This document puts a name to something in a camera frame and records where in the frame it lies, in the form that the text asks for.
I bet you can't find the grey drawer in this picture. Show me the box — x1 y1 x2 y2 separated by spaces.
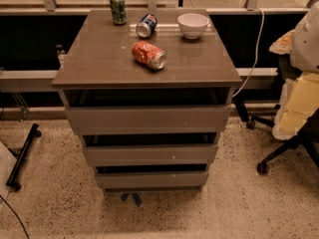
95 171 208 189
65 106 230 135
83 144 217 166

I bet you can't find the blue tape cross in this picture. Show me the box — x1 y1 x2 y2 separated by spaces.
121 192 143 207

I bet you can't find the grey bottom drawer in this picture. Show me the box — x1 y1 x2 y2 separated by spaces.
95 171 208 189

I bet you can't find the green soda can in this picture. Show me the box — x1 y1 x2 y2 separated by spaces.
110 0 127 25

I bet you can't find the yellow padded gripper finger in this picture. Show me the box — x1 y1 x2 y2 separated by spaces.
272 73 319 140

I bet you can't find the black floor cable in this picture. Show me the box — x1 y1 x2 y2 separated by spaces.
0 194 31 239

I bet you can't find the black wheeled stand leg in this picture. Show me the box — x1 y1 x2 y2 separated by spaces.
6 123 42 191

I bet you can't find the black office chair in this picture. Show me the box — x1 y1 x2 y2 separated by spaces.
232 55 319 175

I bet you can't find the grey top drawer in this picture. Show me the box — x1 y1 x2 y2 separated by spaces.
65 106 230 135

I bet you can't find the red coke can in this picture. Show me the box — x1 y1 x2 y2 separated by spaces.
132 41 166 70

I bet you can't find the grey drawer cabinet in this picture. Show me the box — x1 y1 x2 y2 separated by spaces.
53 9 241 192

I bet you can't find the blue pepsi can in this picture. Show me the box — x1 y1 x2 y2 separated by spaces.
136 13 158 39

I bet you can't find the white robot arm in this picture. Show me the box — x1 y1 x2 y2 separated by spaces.
269 2 319 140

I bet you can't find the white bowl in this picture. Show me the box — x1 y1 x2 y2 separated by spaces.
177 13 209 40

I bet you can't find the metal window railing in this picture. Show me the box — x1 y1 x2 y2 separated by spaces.
0 0 319 17

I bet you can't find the white cable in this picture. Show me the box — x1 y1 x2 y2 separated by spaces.
231 7 266 99

